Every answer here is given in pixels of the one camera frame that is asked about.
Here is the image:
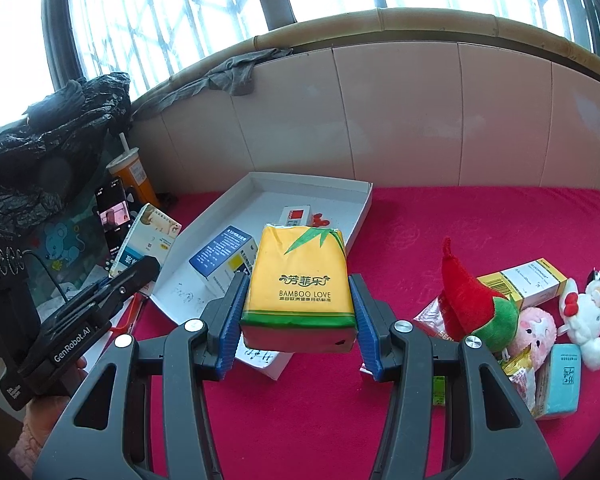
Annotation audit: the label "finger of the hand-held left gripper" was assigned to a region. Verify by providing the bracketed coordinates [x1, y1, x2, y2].
[105, 255, 161, 307]

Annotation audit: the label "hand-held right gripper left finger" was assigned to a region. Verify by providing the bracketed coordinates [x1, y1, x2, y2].
[32, 272, 253, 480]

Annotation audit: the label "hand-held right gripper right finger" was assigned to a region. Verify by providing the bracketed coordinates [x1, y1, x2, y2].
[347, 272, 561, 480]

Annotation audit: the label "red and white snack packet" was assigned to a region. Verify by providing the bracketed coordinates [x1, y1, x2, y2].
[412, 296, 463, 341]

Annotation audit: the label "blue and white medicine box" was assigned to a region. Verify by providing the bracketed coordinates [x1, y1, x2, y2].
[187, 232, 258, 297]

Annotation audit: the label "yellow tissue pack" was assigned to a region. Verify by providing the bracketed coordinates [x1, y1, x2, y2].
[239, 223, 357, 353]

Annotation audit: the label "red chili plush toy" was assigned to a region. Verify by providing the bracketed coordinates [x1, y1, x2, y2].
[440, 236, 521, 353]

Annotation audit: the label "white cardboard tray box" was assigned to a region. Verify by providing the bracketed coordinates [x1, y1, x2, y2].
[149, 171, 373, 381]

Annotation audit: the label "pink plush toy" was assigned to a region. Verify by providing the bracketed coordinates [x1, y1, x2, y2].
[505, 306, 557, 361]

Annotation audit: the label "yellow and white medicine box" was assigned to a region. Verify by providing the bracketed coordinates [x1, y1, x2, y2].
[476, 257, 570, 311]

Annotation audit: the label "teal tissue pack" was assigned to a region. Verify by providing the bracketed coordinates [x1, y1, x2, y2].
[530, 342, 582, 420]

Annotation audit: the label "white plush toy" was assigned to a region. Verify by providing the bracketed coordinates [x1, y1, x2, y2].
[557, 270, 600, 372]

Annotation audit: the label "person's left forearm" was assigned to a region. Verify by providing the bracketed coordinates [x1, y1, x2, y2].
[7, 417, 48, 478]

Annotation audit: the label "person's left hand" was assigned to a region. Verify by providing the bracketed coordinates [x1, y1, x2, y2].
[25, 355, 88, 441]

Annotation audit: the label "red plastic tool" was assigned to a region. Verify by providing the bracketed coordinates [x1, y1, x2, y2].
[111, 292, 146, 336]

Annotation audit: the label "white box with baby picture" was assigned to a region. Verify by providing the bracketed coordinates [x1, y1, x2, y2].
[109, 203, 182, 277]

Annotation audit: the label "black smartphone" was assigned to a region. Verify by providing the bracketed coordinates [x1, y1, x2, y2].
[94, 175, 140, 261]

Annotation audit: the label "blue mouse printed bag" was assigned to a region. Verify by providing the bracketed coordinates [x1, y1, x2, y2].
[27, 200, 111, 301]

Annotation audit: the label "orange cup with straw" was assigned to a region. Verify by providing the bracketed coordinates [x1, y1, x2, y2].
[106, 132, 161, 211]

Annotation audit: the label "magenta towel blanket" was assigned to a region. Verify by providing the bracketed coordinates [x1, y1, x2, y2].
[107, 185, 600, 480]

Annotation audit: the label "black plastic bag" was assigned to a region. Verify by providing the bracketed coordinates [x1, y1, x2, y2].
[0, 72, 132, 233]

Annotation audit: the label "grey cloth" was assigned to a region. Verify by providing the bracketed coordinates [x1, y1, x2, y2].
[130, 46, 295, 116]

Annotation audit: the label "window with metal grille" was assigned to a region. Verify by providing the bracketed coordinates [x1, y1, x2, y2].
[0, 0, 600, 131]

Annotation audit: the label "black cable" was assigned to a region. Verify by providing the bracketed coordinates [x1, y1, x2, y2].
[22, 252, 68, 301]

